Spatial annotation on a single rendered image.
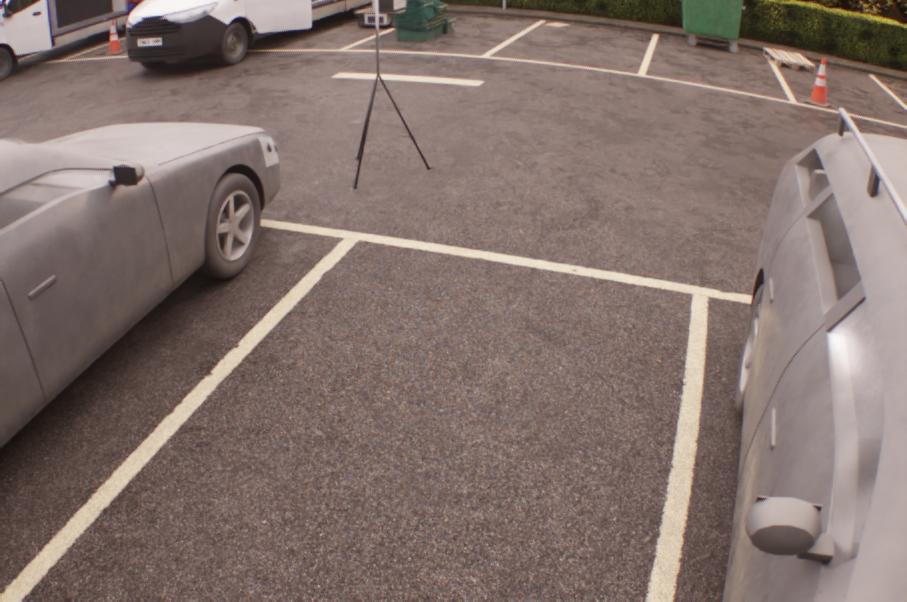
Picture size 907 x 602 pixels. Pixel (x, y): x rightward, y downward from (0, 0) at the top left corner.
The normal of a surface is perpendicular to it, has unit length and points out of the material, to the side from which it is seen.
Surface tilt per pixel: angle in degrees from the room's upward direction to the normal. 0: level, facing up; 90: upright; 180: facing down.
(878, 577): 32
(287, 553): 0
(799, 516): 20
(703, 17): 94
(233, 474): 0
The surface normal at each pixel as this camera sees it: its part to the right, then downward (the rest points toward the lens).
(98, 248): 0.94, 0.04
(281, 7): 0.07, 0.50
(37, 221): 0.81, -0.34
